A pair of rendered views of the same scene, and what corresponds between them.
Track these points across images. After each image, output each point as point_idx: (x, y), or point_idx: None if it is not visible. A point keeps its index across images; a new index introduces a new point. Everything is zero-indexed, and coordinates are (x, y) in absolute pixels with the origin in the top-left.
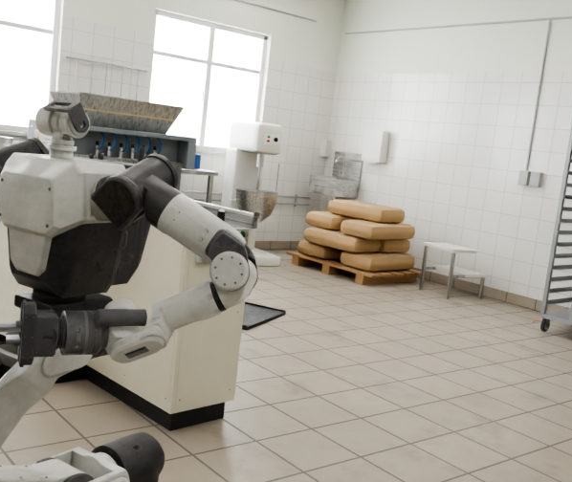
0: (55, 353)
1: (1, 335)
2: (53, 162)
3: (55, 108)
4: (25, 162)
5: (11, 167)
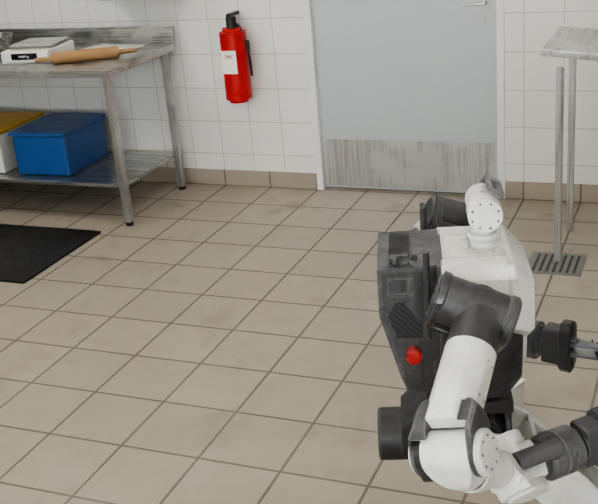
0: None
1: (593, 341)
2: (509, 238)
3: (502, 188)
4: (518, 258)
5: (528, 270)
